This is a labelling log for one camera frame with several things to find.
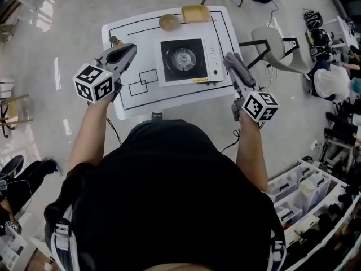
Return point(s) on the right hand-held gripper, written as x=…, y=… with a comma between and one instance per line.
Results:
x=259, y=106

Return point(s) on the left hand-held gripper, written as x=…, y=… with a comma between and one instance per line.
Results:
x=93, y=85

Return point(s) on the white portable gas stove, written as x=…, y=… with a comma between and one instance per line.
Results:
x=183, y=58

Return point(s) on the person's left forearm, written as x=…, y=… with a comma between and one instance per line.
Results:
x=84, y=134

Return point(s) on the person's right forearm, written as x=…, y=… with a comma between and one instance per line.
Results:
x=251, y=151

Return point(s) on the yellow oil bottle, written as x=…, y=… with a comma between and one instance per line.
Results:
x=115, y=40

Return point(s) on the round beige bowl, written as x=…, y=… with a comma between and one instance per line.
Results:
x=169, y=22

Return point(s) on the white square table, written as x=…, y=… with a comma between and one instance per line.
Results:
x=169, y=97

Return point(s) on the rectangular beige tray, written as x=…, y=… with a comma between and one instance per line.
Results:
x=195, y=13

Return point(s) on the black helmet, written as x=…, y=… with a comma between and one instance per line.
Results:
x=320, y=54
x=318, y=37
x=313, y=18

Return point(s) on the pile of black gear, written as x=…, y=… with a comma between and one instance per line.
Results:
x=341, y=126

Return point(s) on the wooden chair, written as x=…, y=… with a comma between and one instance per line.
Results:
x=14, y=109

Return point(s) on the person's black shirt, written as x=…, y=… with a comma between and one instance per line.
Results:
x=169, y=193

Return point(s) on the white storage shelf with bins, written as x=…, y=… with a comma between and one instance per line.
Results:
x=307, y=196

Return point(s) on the white cubby shelf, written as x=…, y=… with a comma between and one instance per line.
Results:
x=12, y=250

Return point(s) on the grey chair with black frame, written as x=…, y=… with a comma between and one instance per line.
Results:
x=268, y=44

